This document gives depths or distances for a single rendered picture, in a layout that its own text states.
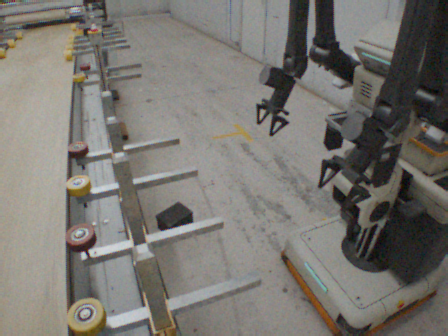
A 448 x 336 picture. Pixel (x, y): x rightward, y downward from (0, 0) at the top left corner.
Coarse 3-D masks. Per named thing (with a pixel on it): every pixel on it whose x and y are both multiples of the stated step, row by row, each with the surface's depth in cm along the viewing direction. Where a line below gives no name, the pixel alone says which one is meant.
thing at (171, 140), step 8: (176, 136) 134; (136, 144) 128; (144, 144) 128; (152, 144) 129; (160, 144) 131; (168, 144) 132; (176, 144) 134; (96, 152) 123; (104, 152) 123; (128, 152) 127; (136, 152) 128; (80, 160) 120; (88, 160) 121; (96, 160) 123
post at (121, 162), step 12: (120, 156) 68; (120, 168) 68; (120, 180) 70; (132, 180) 71; (120, 192) 71; (132, 192) 73; (132, 204) 75; (132, 216) 77; (132, 228) 79; (144, 240) 82
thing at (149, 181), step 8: (184, 168) 114; (192, 168) 114; (152, 176) 110; (160, 176) 110; (168, 176) 110; (176, 176) 112; (184, 176) 113; (192, 176) 114; (112, 184) 106; (136, 184) 107; (144, 184) 108; (152, 184) 109; (160, 184) 111; (96, 192) 102; (104, 192) 103; (112, 192) 105; (80, 200) 101; (88, 200) 102
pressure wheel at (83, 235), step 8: (72, 232) 80; (80, 232) 80; (88, 232) 80; (72, 240) 78; (80, 240) 78; (88, 240) 78; (96, 240) 82; (72, 248) 78; (80, 248) 78; (88, 248) 79
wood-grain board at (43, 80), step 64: (0, 64) 233; (64, 64) 221; (0, 128) 134; (64, 128) 132; (0, 192) 95; (64, 192) 95; (0, 256) 73; (64, 256) 74; (0, 320) 59; (64, 320) 60
